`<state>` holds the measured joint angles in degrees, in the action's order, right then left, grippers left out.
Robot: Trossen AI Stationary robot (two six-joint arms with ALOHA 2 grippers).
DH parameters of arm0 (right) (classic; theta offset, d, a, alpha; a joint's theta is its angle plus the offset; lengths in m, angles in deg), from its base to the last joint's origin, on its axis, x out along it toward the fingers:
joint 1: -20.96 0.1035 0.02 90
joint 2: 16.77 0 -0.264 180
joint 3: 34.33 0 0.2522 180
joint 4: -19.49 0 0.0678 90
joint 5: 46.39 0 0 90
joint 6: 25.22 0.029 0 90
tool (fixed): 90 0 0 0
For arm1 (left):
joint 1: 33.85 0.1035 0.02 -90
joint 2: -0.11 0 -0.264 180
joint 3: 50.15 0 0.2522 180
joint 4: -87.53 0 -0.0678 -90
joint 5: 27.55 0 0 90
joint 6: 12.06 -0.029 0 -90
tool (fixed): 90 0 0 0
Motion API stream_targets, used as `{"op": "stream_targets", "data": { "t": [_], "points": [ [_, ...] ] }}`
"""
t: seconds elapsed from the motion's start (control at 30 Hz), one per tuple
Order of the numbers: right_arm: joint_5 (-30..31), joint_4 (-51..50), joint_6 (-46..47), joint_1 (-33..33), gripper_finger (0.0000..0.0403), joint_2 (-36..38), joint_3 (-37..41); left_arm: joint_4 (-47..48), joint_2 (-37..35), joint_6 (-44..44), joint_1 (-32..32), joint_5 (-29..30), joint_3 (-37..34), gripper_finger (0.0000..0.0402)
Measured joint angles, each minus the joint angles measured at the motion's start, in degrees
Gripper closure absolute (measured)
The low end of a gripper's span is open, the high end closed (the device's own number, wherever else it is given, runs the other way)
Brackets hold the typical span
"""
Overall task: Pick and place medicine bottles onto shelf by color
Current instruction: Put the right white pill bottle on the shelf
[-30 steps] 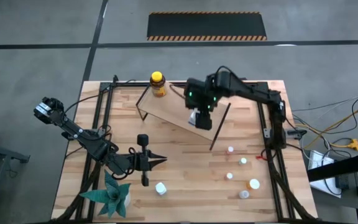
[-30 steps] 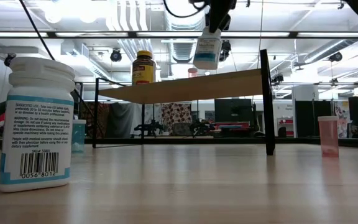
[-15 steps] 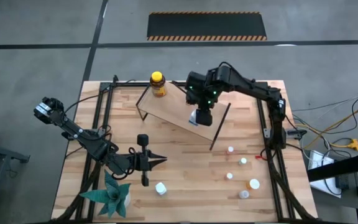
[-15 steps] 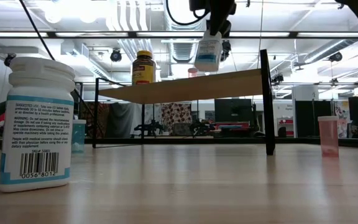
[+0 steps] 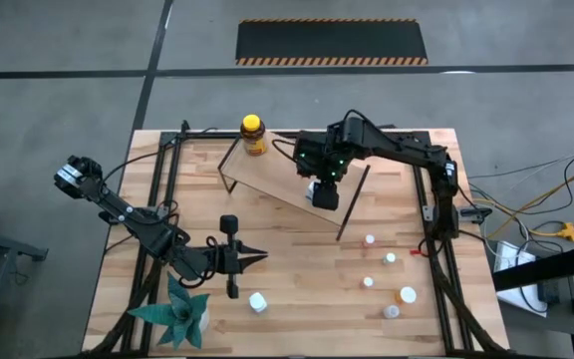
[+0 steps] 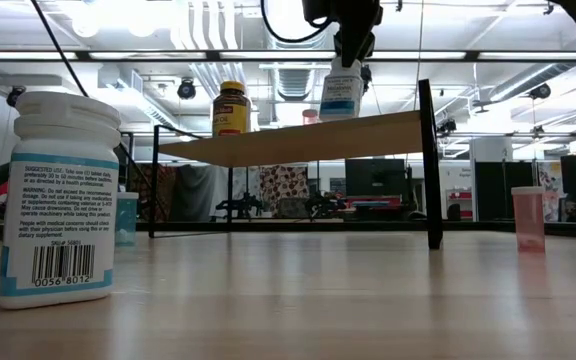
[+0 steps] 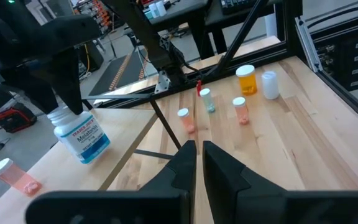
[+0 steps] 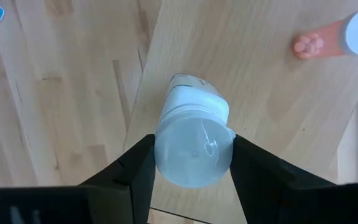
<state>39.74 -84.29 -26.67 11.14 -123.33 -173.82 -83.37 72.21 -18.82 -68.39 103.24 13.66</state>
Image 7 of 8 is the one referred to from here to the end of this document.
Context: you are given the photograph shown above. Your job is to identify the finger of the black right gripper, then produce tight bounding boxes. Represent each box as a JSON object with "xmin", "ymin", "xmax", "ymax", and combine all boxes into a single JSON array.
[
  {"xmin": 50, "ymin": 49, "xmax": 85, "ymax": 116},
  {"xmin": 19, "ymin": 61, "xmax": 59, "ymax": 115}
]

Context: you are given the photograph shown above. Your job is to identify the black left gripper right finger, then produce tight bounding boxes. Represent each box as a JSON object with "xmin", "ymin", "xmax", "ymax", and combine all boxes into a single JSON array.
[{"xmin": 202, "ymin": 141, "xmax": 358, "ymax": 224}]

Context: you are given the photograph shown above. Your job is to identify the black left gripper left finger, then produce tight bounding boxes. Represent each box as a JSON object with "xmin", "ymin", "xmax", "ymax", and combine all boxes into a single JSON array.
[{"xmin": 25, "ymin": 139, "xmax": 198, "ymax": 224}]

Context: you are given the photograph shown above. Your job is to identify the white melatonin bottle blue label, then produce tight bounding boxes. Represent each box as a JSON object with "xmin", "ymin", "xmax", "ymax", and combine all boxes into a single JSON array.
[{"xmin": 47, "ymin": 105, "xmax": 111, "ymax": 165}]

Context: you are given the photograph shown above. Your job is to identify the pink vial white cap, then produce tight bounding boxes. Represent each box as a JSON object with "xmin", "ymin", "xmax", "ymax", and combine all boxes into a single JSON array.
[
  {"xmin": 177, "ymin": 108, "xmax": 196, "ymax": 134},
  {"xmin": 232, "ymin": 96, "xmax": 250, "ymax": 126},
  {"xmin": 0, "ymin": 157, "xmax": 43, "ymax": 197}
]

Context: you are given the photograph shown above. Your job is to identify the teal vial white cap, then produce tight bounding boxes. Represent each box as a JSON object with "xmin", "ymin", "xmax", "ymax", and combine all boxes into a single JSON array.
[{"xmin": 199, "ymin": 88, "xmax": 216, "ymax": 114}]

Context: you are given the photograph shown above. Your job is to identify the grey lid small jar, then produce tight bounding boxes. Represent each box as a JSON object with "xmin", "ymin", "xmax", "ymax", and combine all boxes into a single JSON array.
[{"xmin": 261, "ymin": 70, "xmax": 280, "ymax": 101}]

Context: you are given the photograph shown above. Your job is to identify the wooden shelf black metal legs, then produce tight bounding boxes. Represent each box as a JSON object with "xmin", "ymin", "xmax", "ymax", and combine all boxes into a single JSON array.
[{"xmin": 0, "ymin": 99, "xmax": 183, "ymax": 217}]

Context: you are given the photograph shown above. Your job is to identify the red and black tool case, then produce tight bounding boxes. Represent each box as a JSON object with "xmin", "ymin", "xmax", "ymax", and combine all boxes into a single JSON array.
[{"xmin": 0, "ymin": 102, "xmax": 39, "ymax": 134}]

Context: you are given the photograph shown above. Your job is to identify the black hazard-striped floor mat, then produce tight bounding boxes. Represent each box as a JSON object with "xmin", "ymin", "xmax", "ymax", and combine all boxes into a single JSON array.
[{"xmin": 88, "ymin": 51, "xmax": 151, "ymax": 96}]

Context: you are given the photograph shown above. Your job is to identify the orange parts bins rack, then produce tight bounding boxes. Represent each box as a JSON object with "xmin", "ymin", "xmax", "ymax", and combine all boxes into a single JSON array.
[{"xmin": 90, "ymin": 0, "xmax": 113, "ymax": 30}]

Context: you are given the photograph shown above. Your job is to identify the small white container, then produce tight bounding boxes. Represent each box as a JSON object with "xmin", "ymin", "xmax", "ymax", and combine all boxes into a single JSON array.
[
  {"xmin": 155, "ymin": 1, "xmax": 167, "ymax": 17},
  {"xmin": 149, "ymin": 2, "xmax": 160, "ymax": 19}
]

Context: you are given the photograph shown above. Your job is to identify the amber bottle white cap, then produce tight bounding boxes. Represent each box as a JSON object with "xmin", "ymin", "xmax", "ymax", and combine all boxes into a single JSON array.
[{"xmin": 235, "ymin": 64, "xmax": 258, "ymax": 96}]

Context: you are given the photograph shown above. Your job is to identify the black desk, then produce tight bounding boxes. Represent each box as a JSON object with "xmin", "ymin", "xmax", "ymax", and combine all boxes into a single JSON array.
[
  {"xmin": 141, "ymin": 0, "xmax": 216, "ymax": 60},
  {"xmin": 205, "ymin": 0, "xmax": 281, "ymax": 55}
]

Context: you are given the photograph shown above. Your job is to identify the silver aluminium extrusion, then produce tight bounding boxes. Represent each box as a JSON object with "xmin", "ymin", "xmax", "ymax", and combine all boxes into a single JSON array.
[{"xmin": 294, "ymin": 17, "xmax": 323, "ymax": 73}]

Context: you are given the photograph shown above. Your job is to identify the black drawer cabinet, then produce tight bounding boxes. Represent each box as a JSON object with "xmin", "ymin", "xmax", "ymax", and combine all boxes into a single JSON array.
[{"xmin": 311, "ymin": 14, "xmax": 358, "ymax": 91}]

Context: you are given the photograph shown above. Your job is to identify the black keyboard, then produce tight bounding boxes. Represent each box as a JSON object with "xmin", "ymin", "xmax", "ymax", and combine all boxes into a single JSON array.
[{"xmin": 219, "ymin": 0, "xmax": 262, "ymax": 16}]

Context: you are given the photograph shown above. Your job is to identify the silver corner bracket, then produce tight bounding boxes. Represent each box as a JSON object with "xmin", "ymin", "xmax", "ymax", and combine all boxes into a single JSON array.
[{"xmin": 154, "ymin": 70, "xmax": 171, "ymax": 95}]

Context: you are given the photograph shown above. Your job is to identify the black metal table frame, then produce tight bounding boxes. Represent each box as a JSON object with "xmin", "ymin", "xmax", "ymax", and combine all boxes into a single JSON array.
[{"xmin": 81, "ymin": 0, "xmax": 358, "ymax": 131}]

